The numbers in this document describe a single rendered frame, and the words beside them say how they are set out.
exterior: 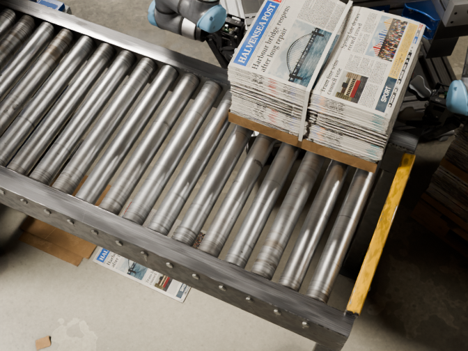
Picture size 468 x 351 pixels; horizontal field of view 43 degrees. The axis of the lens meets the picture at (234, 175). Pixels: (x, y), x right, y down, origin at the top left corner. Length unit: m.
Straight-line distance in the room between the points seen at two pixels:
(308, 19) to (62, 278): 1.32
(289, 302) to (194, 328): 0.86
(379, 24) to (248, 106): 0.35
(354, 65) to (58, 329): 1.37
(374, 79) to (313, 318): 0.52
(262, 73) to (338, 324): 0.55
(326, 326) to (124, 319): 1.02
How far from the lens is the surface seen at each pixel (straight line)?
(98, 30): 1.75
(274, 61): 1.32
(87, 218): 1.40
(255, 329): 2.10
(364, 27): 1.41
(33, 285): 2.26
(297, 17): 1.41
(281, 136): 1.45
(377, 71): 1.33
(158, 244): 1.34
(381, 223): 1.37
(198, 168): 1.43
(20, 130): 1.59
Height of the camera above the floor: 2.01
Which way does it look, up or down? 59 degrees down
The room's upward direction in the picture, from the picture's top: straight up
